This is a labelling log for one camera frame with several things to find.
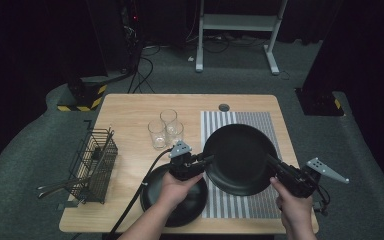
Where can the dark metal utensil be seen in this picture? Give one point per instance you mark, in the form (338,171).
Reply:
(56,192)
(60,184)

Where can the dark equipment cabinet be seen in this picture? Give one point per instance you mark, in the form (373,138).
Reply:
(113,33)

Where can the grey tape strip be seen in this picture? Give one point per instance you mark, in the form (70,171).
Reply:
(316,205)
(63,206)

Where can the clear drinking glass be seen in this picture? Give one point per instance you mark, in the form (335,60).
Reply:
(168,116)
(156,136)
(175,133)

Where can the person's right hand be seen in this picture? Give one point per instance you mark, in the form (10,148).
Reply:
(293,206)

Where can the black yellow striped stand base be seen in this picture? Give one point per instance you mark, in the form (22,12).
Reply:
(86,96)

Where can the black stand base yellow mark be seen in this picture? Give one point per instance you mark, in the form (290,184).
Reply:
(318,101)

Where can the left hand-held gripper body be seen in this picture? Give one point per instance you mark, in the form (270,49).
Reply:
(183,166)

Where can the white plug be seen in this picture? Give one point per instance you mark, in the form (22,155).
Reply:
(190,59)

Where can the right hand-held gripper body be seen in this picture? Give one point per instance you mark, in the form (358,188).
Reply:
(296,181)

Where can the person's left hand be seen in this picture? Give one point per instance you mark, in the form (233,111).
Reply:
(176,193)

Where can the black plate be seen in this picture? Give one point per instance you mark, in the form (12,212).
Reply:
(240,160)
(190,206)

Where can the white metal stand frame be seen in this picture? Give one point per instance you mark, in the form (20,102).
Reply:
(236,22)

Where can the grey striped placemat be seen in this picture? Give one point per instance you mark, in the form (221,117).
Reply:
(220,116)

